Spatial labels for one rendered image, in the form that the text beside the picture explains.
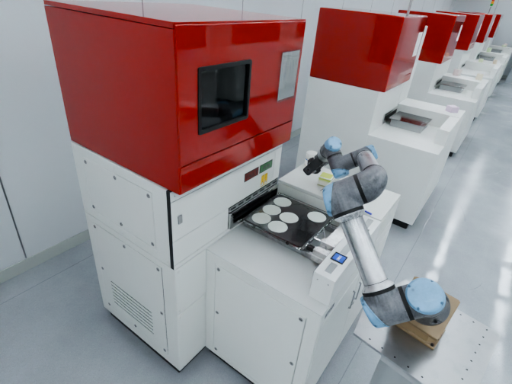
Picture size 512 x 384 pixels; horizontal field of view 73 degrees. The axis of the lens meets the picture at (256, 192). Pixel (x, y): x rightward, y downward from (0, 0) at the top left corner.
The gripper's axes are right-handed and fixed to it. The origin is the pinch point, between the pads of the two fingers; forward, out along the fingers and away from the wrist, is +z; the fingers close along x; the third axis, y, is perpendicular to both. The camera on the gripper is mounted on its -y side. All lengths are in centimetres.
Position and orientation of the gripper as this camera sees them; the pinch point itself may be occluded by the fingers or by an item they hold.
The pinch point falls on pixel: (309, 171)
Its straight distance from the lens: 199.1
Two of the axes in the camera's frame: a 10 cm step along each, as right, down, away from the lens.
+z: -1.5, 3.0, 9.4
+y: 7.9, -5.3, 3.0
